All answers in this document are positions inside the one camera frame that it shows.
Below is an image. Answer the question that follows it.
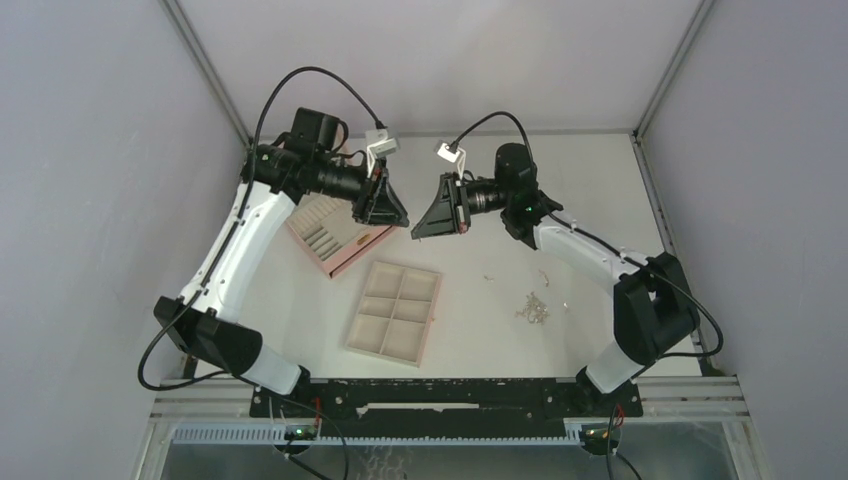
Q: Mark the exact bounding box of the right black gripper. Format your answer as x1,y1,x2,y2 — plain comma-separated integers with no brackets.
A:
412,173,513,240

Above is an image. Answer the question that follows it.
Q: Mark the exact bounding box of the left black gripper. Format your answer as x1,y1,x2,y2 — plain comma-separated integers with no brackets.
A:
314,152,409,228

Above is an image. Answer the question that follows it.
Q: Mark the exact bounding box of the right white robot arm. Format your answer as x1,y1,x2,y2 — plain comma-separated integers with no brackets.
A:
411,142,700,416

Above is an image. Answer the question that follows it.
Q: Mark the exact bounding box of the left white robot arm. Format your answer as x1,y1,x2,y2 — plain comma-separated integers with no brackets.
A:
154,108,409,417

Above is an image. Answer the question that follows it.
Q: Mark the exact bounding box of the pink jewelry box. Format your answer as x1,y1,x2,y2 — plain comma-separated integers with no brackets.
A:
251,132,399,281

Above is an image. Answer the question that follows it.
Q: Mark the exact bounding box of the beige six-compartment tray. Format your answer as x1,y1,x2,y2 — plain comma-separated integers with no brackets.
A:
345,261,442,368

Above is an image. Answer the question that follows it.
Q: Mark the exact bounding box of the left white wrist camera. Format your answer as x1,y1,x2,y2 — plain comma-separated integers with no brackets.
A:
365,128,400,176

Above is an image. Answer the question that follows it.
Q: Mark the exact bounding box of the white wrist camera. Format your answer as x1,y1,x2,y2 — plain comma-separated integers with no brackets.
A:
365,128,400,176
435,142,466,180

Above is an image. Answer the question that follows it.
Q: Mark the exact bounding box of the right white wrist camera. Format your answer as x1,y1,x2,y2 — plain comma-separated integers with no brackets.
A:
435,142,466,180

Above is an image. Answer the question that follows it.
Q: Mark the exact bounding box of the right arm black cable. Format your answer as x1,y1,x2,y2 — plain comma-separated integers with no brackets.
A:
450,110,725,362

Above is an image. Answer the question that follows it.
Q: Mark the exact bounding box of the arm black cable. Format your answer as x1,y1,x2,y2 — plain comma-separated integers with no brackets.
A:
136,65,389,392
450,110,725,362

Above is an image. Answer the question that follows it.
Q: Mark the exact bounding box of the silver chain pile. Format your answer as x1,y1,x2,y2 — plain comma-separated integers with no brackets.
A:
514,291,552,326

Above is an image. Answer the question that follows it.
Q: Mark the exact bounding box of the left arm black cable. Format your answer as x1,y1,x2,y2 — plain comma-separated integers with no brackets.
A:
136,65,389,392

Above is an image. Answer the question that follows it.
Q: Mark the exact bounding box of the black mounting base plate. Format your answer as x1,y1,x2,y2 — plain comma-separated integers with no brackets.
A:
249,378,644,440

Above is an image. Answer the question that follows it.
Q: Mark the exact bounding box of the white slotted cable duct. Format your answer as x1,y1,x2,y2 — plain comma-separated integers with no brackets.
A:
170,423,598,446

